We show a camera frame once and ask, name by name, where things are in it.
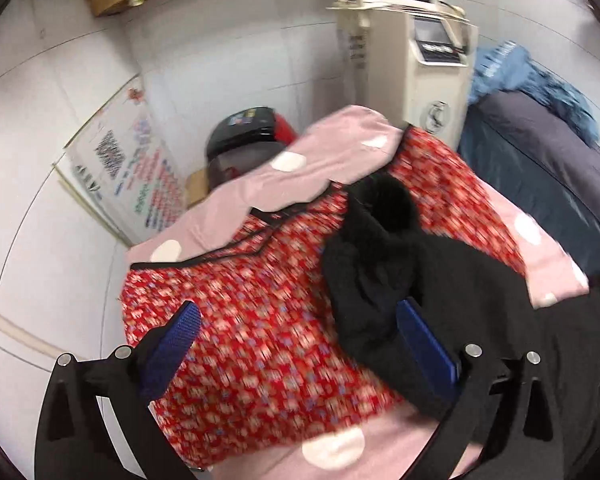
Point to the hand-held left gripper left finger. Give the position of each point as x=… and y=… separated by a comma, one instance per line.
x=177, y=340

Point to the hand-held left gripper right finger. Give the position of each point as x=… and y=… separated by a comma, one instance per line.
x=425, y=340

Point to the black fleece garment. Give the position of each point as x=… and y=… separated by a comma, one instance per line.
x=380, y=270

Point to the red floral garment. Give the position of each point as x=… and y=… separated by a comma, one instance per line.
x=260, y=320

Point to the brown cardboard box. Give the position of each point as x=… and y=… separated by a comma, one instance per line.
x=197, y=185

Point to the dark blue bed cover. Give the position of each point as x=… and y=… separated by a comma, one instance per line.
x=540, y=160

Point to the pink polka-dot bed sheet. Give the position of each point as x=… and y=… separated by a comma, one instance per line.
x=330, y=145

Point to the black and red appliance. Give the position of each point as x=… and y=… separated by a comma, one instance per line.
x=240, y=130

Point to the beige floor-standing machine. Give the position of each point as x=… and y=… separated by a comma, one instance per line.
x=390, y=60

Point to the blue denim cloth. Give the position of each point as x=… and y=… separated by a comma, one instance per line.
x=505, y=65

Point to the white wall pipe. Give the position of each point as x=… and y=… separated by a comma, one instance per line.
x=19, y=332

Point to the printed wall poster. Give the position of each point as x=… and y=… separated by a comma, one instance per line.
x=129, y=170

